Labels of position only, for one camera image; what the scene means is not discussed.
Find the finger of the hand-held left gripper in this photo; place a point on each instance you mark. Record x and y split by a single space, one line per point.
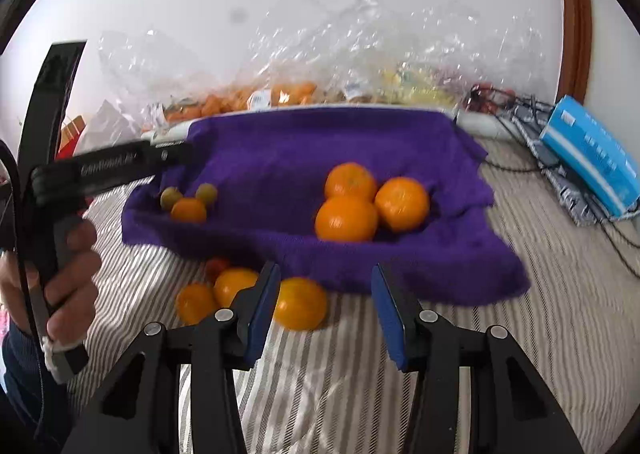
172 153

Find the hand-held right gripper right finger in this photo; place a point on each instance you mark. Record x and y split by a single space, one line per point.
392 314

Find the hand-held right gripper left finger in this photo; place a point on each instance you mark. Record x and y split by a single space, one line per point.
262 314

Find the small orange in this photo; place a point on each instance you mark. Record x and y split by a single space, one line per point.
188 210
232 284
196 304
300 304

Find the small green fruit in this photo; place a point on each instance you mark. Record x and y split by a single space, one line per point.
171 197
206 193

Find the large orange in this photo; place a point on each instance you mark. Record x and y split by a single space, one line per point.
350 181
346 220
402 204

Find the purple towel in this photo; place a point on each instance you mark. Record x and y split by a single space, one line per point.
300 148

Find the person's left forearm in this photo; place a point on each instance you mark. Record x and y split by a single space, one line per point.
22 384

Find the person's left hand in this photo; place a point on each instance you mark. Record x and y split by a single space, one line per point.
75 279

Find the white plastic bag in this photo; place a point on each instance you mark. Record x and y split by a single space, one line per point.
107 126

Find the red paper bag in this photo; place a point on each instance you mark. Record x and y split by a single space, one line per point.
74 131

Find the small red tomato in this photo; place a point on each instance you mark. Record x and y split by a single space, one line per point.
216 267

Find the striped bed sheet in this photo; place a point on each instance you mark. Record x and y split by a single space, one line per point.
550 309

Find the dark patterned cloth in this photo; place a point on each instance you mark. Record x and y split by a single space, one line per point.
565 194

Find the clear bag of yellow fruit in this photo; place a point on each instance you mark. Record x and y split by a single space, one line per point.
390 58

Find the blue tissue box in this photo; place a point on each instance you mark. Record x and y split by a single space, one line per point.
590 153

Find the clear bag of red fruit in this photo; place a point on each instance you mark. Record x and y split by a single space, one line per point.
490 58

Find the brown wooden door frame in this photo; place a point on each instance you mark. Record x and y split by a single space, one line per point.
572 23

